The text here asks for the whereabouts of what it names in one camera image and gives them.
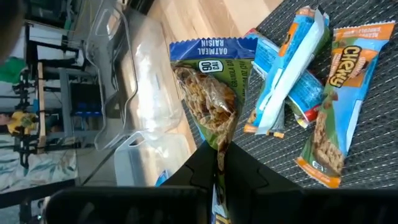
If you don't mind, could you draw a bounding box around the large clear plastic bin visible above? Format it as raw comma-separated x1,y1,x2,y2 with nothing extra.
84,0,185,152

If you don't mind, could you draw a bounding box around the small clear plastic bin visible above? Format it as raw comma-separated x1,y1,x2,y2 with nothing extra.
113,131,193,187

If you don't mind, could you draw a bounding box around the person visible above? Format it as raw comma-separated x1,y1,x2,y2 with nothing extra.
0,111,39,135
0,57,27,84

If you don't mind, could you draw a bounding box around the wooden post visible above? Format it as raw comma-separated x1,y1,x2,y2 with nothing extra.
36,61,47,154

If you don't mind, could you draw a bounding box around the blue oatmeal raisin granola bar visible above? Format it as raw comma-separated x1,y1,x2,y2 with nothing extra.
169,37,259,224
154,169,171,187

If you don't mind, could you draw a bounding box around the red chocolate chip granola bar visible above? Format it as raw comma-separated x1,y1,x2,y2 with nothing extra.
245,28,326,129

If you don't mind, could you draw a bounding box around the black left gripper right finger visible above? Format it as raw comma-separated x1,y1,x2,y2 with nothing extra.
223,141,304,191

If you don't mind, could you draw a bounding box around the orange Chewy granola bar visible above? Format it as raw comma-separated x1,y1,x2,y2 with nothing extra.
294,21,396,189
243,5,331,139

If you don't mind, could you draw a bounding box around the grey woven table mat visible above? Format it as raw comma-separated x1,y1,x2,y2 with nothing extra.
183,0,398,190

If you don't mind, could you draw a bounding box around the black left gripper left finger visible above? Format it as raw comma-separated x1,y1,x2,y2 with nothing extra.
161,141,218,190

